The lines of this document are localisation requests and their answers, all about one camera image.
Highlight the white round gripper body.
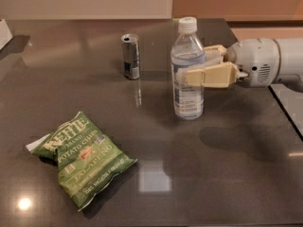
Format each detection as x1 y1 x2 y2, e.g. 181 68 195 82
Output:
225 38 280 87

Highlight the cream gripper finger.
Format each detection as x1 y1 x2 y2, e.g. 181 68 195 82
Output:
185 62 240 88
205 44 226 67

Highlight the clear blue-labelled plastic bottle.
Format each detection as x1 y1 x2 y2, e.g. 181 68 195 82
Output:
170 17 205 120

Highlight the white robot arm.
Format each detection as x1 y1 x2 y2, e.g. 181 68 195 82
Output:
184 38 303 92

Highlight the silver blue drink can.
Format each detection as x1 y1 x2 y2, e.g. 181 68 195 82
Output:
121 34 140 79

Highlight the green Kettle chips bag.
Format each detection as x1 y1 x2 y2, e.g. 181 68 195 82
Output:
27 112 136 210

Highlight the white object at left edge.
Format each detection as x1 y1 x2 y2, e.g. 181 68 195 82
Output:
0 19 13 50

